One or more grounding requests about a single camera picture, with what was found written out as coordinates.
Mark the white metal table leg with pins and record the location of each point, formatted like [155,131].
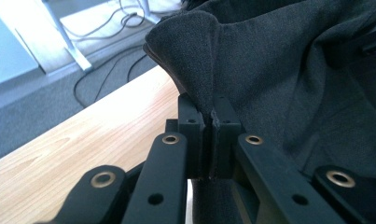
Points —
[69,45]

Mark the white stand foot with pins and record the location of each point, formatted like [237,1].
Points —
[150,14]

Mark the dark grey garment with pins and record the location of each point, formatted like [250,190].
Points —
[285,77]

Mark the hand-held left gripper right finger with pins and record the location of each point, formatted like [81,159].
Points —
[224,146]

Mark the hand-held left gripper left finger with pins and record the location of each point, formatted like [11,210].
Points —
[195,146]

